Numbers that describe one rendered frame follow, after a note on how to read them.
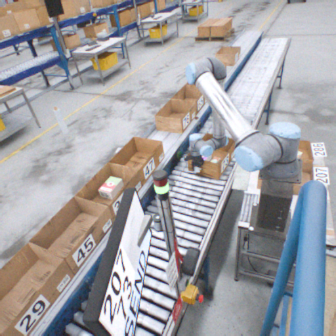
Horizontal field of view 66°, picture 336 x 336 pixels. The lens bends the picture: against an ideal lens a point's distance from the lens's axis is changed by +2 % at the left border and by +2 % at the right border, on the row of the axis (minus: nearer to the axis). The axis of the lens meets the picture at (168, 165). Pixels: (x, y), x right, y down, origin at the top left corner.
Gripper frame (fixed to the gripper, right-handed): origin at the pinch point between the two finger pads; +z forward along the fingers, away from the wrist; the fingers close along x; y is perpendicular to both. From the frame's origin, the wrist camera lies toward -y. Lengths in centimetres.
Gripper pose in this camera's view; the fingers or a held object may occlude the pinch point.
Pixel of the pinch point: (194, 172)
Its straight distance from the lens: 219.5
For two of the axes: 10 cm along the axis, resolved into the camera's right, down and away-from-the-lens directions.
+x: 4.3, -6.0, 6.8
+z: 1.1, 7.8, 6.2
